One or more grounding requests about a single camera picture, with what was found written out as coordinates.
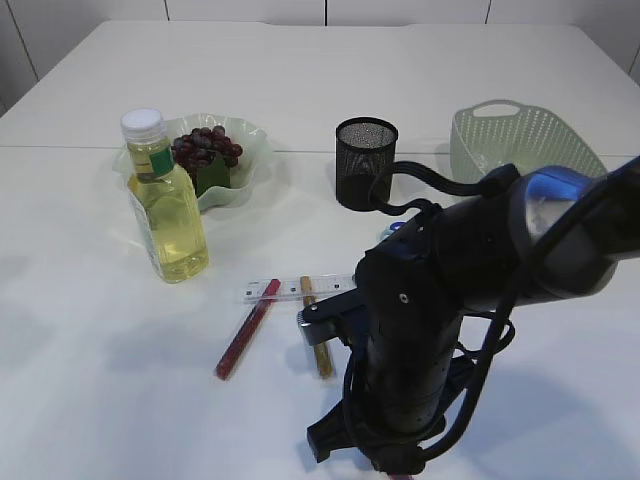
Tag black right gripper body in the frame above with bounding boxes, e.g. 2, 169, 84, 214
343, 244, 462, 475

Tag pink scissors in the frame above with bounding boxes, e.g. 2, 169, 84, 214
388, 473, 414, 480

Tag black mesh pen holder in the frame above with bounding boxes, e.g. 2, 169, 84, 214
335, 117, 398, 212

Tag red grape bunch with leaves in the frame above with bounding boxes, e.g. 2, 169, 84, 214
171, 125, 243, 197

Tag green woven plastic basket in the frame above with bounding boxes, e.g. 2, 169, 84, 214
450, 100, 607, 183

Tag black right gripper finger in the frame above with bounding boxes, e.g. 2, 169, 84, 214
306, 402, 360, 461

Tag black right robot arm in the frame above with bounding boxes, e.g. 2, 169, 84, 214
298, 160, 639, 475

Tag red glitter pen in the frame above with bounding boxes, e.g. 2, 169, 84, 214
215, 278, 281, 380

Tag pale green wavy glass plate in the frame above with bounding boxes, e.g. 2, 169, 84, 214
114, 108, 271, 214

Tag gold glitter pen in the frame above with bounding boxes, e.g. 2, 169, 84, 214
299, 276, 334, 380

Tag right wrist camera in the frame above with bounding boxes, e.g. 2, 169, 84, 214
297, 289, 370, 348

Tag blue scissors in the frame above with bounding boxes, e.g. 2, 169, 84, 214
380, 221, 404, 240

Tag clear plastic ruler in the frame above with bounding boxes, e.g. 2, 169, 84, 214
237, 274, 356, 303

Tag yellow tea bottle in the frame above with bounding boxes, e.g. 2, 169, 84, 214
120, 108, 209, 284

